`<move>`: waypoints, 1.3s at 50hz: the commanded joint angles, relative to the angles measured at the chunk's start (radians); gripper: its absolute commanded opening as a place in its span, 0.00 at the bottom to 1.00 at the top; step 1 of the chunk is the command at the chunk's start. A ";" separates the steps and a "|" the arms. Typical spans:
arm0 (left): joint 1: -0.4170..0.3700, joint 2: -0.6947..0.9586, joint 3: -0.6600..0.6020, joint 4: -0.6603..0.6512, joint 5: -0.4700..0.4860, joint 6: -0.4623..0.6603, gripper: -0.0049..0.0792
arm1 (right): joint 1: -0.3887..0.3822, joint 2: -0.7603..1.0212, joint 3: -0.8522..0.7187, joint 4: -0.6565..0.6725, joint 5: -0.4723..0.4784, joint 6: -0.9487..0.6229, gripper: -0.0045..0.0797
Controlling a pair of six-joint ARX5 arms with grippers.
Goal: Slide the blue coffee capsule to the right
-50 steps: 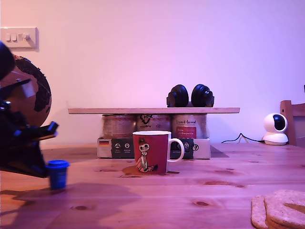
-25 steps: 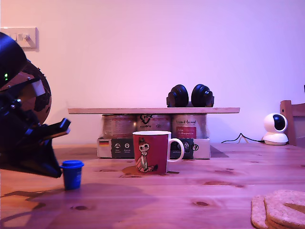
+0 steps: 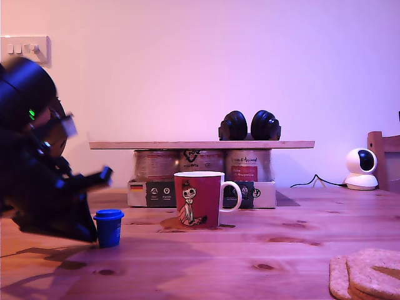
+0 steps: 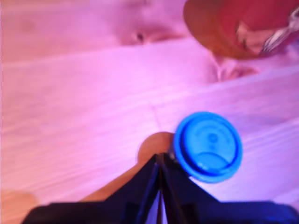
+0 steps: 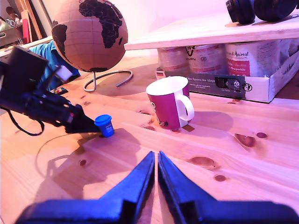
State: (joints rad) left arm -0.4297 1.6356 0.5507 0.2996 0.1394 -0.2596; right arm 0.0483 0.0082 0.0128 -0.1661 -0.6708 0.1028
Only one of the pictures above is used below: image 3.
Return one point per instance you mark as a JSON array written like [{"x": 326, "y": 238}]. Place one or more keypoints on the metal can red text label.
[{"x": 156, "y": 165}]

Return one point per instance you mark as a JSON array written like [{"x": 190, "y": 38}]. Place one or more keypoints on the white wall switch plate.
[{"x": 43, "y": 51}]

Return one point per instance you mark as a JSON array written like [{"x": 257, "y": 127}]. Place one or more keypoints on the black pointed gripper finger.
[{"x": 62, "y": 218}]

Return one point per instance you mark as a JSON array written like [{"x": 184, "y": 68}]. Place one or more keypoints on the metal can black logo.
[{"x": 201, "y": 160}]

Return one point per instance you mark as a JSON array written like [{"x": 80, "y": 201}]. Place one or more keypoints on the red cartoon print mug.
[{"x": 206, "y": 200}]

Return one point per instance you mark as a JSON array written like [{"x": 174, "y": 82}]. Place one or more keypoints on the black headphones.
[{"x": 233, "y": 126}]

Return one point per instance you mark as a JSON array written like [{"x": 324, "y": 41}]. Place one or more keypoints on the white round security camera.
[{"x": 362, "y": 174}]

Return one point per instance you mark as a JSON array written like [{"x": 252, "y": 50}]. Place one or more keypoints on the metal can pink label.
[{"x": 247, "y": 165}]

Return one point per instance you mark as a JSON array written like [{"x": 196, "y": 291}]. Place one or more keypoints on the light wooden board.
[{"x": 203, "y": 145}]

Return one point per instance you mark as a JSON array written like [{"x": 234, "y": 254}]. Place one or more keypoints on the white cardboard can tray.
[{"x": 265, "y": 194}]

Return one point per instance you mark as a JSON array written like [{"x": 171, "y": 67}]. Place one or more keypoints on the wooden chair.
[{"x": 390, "y": 165}]

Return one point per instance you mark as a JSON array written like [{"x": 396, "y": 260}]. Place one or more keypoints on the blue coffee capsule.
[{"x": 108, "y": 229}]

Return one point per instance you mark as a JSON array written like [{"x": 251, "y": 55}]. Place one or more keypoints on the cork coaster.
[
  {"x": 338, "y": 278},
  {"x": 365, "y": 265},
  {"x": 356, "y": 293}
]

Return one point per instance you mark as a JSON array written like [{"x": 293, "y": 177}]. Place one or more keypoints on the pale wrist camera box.
[{"x": 69, "y": 125}]

